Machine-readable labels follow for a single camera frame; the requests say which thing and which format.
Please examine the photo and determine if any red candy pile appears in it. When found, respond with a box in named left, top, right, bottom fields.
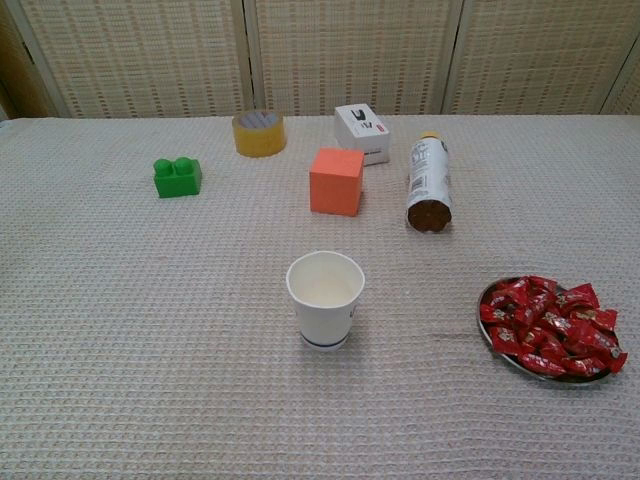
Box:
left=478, top=273, right=629, bottom=377

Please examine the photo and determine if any white printed cardboard box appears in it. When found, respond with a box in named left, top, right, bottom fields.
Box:
left=333, top=104, right=391, bottom=167

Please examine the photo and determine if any white labelled drink bottle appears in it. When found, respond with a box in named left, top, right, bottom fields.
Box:
left=405, top=130, right=454, bottom=236

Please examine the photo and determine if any beige waffle weave tablecloth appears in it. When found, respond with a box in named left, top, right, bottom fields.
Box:
left=0, top=113, right=640, bottom=480

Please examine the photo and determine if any white paper cup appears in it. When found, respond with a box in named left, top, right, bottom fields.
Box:
left=285, top=250, right=367, bottom=353

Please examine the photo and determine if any round metal plate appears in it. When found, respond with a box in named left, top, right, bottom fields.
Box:
left=476, top=276, right=621, bottom=385

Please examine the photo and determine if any yellow packing tape roll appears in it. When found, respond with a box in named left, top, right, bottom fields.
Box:
left=231, top=110, right=288, bottom=159

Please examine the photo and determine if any green toy building block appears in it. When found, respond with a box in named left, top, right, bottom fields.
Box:
left=152, top=156, right=204, bottom=200

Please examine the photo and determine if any orange foam cube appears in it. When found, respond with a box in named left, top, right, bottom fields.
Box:
left=308, top=147, right=366, bottom=218

